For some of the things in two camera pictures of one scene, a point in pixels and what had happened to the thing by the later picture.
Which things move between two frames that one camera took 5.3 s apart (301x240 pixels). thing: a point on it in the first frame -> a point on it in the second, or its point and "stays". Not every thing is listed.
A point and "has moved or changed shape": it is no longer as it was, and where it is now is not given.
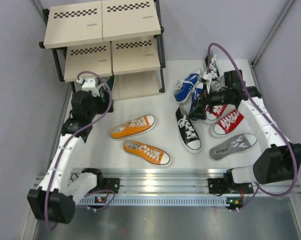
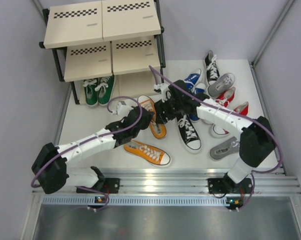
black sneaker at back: [214, 71] stays
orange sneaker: [141, 125] has moved or changed shape
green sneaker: [102, 85] stays
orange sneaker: [143, 152] stays
